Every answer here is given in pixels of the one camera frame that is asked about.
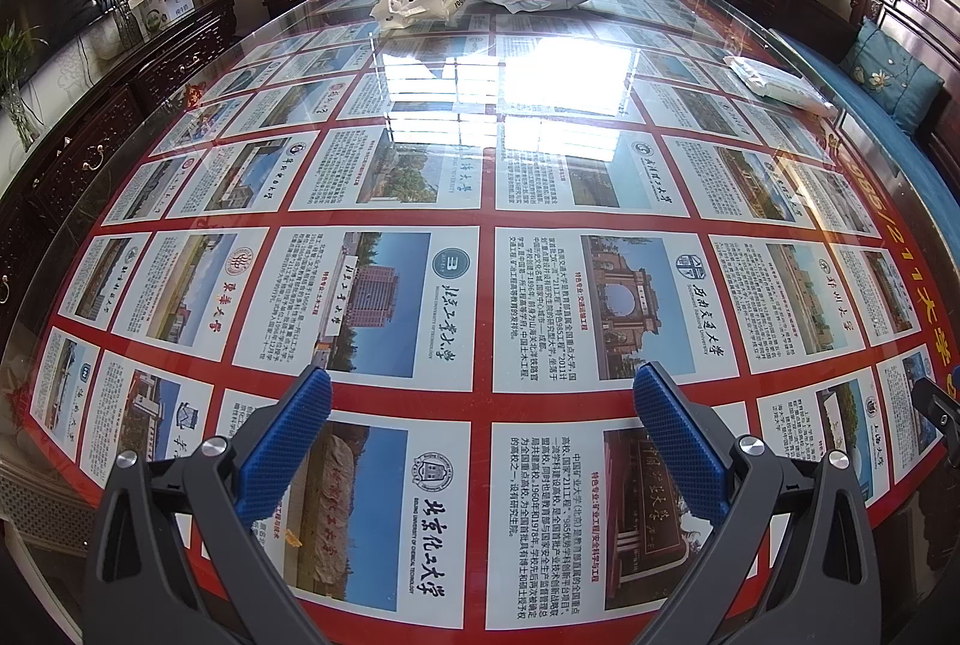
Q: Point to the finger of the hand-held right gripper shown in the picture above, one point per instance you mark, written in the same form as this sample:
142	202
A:
932	409

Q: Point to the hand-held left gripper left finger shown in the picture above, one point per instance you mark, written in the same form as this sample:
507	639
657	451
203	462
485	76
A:
285	442

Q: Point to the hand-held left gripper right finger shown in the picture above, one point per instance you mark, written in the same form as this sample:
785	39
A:
679	442

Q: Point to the teal floral cushion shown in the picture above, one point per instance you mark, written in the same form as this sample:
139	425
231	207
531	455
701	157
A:
892	75

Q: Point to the white tissue pack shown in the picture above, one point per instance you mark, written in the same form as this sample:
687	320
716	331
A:
780	86

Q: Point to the dark wooden cabinet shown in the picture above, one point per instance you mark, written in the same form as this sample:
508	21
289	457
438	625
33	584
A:
150	75

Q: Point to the white sign card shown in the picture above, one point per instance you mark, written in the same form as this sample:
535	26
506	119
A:
165	7

